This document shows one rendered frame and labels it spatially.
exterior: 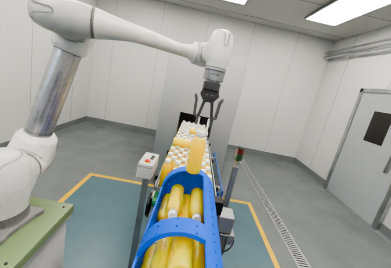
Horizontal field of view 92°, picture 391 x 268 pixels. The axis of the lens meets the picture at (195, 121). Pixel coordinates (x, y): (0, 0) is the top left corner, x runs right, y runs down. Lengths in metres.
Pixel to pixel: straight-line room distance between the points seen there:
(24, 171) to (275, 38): 5.46
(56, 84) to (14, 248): 0.58
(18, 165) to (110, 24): 0.57
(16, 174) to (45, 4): 0.55
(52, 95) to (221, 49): 0.70
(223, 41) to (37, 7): 0.61
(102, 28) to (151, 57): 4.61
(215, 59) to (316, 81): 5.42
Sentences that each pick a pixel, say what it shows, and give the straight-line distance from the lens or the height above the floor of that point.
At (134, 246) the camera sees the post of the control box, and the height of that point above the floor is 0.38.
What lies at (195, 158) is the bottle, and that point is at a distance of 0.89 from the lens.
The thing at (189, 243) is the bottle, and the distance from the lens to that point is 0.71.
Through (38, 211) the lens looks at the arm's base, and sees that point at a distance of 1.04.
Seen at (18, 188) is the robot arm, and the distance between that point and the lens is 0.91.
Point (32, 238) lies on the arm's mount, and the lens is 0.96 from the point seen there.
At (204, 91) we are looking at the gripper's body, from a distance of 0.84.
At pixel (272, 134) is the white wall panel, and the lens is 5.82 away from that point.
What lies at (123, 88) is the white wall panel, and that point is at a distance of 5.54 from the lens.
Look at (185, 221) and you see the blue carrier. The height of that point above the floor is 1.23.
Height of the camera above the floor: 1.68
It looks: 12 degrees down
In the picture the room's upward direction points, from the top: 12 degrees clockwise
